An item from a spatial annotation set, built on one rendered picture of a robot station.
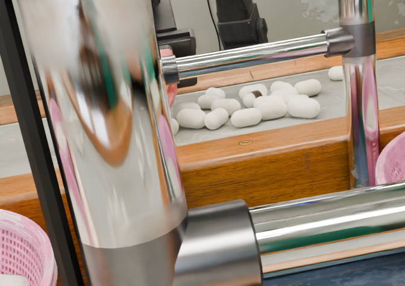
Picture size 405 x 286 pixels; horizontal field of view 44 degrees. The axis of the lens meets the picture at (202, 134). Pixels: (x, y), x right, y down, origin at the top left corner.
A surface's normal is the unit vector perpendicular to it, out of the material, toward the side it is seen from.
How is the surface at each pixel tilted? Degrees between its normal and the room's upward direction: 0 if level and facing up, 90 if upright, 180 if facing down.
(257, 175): 90
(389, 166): 75
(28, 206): 90
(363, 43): 90
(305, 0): 90
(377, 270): 0
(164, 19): 39
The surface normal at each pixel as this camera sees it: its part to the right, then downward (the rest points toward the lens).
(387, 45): -0.03, -0.47
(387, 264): -0.15, -0.94
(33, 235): -0.83, 0.03
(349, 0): -0.62, 0.33
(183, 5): 0.06, 0.29
